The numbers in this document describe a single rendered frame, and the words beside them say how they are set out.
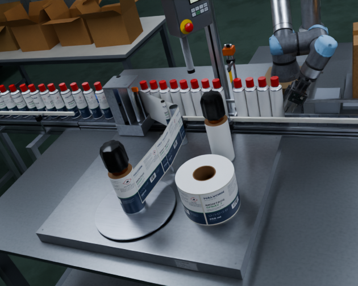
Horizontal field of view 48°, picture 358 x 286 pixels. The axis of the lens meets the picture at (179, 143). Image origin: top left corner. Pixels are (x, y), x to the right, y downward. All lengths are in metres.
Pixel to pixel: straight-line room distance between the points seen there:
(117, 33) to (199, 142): 1.83
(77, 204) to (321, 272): 0.93
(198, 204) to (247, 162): 0.36
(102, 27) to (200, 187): 2.34
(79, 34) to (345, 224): 2.85
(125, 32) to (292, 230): 2.36
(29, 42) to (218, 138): 2.80
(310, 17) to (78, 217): 1.33
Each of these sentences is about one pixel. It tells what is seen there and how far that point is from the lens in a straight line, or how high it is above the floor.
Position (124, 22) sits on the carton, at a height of 0.96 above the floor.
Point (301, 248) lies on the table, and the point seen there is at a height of 0.83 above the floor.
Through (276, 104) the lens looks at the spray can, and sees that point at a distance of 1.73.
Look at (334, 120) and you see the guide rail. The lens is 1.72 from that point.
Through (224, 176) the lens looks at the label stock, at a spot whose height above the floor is 1.02.
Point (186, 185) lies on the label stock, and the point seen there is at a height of 1.02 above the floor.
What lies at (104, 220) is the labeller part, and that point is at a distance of 1.52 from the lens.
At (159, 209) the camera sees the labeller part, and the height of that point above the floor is 0.89.
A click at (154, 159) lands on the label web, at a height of 1.02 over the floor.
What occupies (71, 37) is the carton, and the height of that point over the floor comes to 0.86.
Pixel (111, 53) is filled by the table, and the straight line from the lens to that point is 3.32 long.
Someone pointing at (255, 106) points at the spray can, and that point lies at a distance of 1.76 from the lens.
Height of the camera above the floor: 1.88
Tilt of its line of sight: 34 degrees down
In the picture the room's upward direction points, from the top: 16 degrees counter-clockwise
